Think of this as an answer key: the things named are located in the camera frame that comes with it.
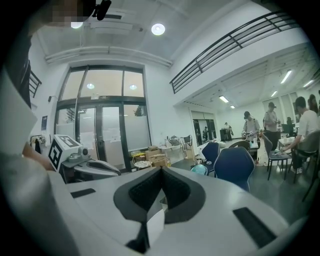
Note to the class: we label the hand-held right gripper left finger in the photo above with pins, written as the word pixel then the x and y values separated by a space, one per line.
pixel 100 205

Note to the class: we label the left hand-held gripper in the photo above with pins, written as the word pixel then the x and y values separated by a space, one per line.
pixel 62 147

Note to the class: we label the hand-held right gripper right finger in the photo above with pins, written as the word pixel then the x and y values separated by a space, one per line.
pixel 225 200

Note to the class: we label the person's left forearm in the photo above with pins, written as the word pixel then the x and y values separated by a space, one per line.
pixel 35 156

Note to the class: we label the wide dark blue chair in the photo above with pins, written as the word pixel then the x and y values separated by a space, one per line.
pixel 232 165

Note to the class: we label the black-framed glass door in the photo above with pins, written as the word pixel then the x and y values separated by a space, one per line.
pixel 112 130

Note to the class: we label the small steel kettle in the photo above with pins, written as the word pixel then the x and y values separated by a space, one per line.
pixel 199 162

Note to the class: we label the narrow dark blue chair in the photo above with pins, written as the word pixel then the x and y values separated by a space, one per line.
pixel 211 152

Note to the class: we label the small cardboard box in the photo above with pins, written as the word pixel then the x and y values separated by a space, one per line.
pixel 152 148

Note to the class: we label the black round-back chair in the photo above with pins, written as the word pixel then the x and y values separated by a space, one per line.
pixel 240 144

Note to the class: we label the large cardboard box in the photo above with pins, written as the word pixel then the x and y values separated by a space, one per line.
pixel 160 158

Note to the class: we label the dark chair black legs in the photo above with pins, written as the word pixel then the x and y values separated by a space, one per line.
pixel 275 155

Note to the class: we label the white shelf table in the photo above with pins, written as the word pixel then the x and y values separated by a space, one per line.
pixel 172 148

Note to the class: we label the grey chair black legs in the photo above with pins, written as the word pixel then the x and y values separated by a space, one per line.
pixel 312 145

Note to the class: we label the person's black shirt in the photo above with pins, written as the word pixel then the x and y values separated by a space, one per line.
pixel 20 62

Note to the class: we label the ceiling air conditioner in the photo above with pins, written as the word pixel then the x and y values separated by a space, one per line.
pixel 111 25

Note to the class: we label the round ceiling light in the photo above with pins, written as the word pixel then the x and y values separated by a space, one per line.
pixel 77 24
pixel 158 29

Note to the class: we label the black balcony railing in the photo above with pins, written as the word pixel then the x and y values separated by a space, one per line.
pixel 225 41

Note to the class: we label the black head-worn camera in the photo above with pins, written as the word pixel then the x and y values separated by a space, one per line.
pixel 102 8

